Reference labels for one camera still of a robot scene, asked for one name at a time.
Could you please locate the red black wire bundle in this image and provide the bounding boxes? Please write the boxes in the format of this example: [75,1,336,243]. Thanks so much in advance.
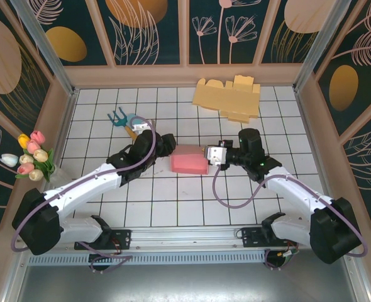
[109,237,123,255]

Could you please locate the grey metal sheet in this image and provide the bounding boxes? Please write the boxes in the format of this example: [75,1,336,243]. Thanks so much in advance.
[15,264,371,302]

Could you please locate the aluminium frame post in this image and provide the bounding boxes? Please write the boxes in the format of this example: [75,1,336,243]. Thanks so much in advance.
[294,0,352,92]
[11,0,79,95]

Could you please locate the multicolour wire bundle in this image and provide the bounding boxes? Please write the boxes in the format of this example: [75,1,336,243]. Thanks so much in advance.
[278,240,300,262]

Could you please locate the light blue toy shovel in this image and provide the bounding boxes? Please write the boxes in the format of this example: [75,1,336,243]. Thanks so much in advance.
[127,113,146,127]

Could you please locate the yellow paper box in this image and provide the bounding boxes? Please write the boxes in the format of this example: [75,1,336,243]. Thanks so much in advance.
[191,74,262,125]

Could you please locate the teal toy rake orange handle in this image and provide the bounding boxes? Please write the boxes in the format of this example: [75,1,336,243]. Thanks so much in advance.
[108,107,141,141]

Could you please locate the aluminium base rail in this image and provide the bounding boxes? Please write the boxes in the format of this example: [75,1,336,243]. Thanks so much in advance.
[14,223,358,254]

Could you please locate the white artificial tulip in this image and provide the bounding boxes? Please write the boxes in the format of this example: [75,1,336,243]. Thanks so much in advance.
[0,153,18,167]

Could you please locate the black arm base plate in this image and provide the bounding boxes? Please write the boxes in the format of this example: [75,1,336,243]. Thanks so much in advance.
[74,228,132,251]
[241,226,299,249]

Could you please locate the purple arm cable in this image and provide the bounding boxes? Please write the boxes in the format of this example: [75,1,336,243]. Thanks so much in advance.
[213,163,369,271]
[11,115,157,275]

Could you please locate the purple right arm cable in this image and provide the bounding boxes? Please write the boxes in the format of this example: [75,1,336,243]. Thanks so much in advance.
[213,163,369,271]

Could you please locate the white ribbed vase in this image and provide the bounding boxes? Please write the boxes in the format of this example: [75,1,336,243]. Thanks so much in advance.
[49,166,64,184]

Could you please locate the pink paper box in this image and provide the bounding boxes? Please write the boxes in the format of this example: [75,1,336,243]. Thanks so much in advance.
[169,143,210,175]

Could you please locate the green tulip leaves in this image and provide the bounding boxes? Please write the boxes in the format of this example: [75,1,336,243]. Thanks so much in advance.
[39,148,57,183]

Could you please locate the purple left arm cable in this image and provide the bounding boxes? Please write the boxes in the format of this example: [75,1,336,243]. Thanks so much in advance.
[11,115,157,275]

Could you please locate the grey slotted cable duct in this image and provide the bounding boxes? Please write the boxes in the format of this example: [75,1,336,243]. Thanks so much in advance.
[26,253,268,266]

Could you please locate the aluminium side rail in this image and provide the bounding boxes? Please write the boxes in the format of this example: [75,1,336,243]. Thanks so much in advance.
[31,89,79,227]

